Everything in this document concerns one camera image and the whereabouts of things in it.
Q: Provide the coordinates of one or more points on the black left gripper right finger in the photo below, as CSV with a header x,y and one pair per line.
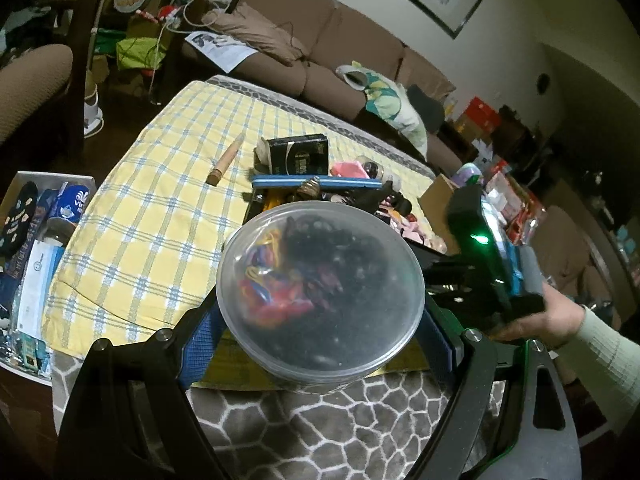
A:
x,y
507,415

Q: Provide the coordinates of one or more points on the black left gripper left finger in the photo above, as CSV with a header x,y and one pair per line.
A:
x,y
101,436

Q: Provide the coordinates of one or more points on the clear round lidded container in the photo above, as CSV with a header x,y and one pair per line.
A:
x,y
319,294

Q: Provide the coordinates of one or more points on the pale green sleeve forearm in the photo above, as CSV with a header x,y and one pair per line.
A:
x,y
607,365

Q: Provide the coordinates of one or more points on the right hand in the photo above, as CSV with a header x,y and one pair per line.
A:
x,y
554,326

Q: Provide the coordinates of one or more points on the brown cardboard tray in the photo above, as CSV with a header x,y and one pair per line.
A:
x,y
434,202

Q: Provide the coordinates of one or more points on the grey pebble pattern mat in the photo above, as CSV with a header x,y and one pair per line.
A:
x,y
375,428

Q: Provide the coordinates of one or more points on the yellow checked tablecloth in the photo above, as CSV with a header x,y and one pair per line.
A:
x,y
147,247

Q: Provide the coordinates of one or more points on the floral white pillow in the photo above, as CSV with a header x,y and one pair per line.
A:
x,y
387,100

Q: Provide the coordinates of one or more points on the black rectangular box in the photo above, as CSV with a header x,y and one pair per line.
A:
x,y
295,155

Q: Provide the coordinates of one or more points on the white storage box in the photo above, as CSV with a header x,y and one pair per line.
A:
x,y
39,213

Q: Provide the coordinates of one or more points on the blue nail buffer block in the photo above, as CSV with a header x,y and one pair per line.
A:
x,y
325,182

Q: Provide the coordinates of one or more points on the beige lip balm tube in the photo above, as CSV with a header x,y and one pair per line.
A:
x,y
220,168

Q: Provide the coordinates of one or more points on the brown sofa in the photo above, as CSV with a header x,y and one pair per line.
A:
x,y
308,40

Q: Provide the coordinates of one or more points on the printed paper sheet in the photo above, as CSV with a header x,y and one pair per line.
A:
x,y
224,51

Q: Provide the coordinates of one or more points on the brown chair backrest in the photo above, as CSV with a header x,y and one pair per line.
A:
x,y
30,81

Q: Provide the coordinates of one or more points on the brown cushion on sofa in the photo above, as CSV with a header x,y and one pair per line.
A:
x,y
255,32

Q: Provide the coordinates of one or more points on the green bag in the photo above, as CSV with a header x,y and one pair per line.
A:
x,y
140,53

